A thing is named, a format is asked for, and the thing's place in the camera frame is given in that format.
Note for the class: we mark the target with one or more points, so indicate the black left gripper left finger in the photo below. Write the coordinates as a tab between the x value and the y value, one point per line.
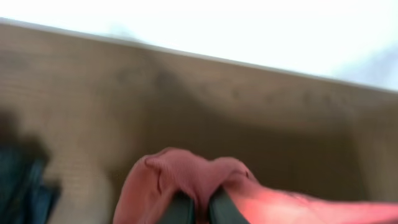
181	210

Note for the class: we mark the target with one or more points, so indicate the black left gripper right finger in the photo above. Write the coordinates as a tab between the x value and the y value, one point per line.
222	209

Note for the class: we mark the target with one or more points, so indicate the orange red t-shirt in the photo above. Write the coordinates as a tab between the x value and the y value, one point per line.
177	186

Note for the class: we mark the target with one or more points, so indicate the navy blue folded garment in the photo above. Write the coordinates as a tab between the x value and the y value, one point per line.
25	197

